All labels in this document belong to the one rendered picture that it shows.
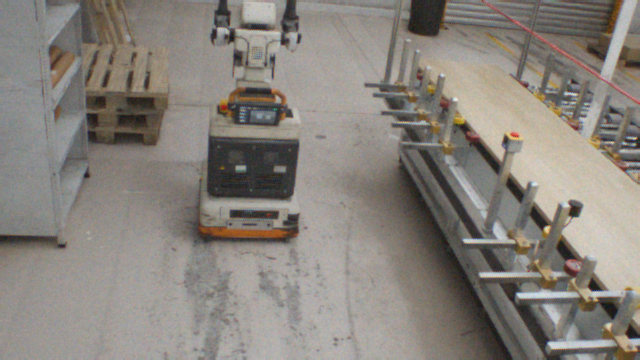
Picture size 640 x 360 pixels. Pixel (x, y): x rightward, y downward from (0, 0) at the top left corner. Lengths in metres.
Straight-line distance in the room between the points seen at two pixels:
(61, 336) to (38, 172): 0.95
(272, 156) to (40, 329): 1.59
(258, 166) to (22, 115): 1.35
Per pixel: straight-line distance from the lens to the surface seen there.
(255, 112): 3.55
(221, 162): 3.74
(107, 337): 3.33
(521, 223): 2.82
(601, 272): 2.74
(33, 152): 3.68
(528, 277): 2.61
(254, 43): 3.83
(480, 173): 3.69
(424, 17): 9.28
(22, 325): 3.47
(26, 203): 3.85
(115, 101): 5.02
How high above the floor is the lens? 2.26
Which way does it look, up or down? 28 degrees down
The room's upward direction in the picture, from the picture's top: 7 degrees clockwise
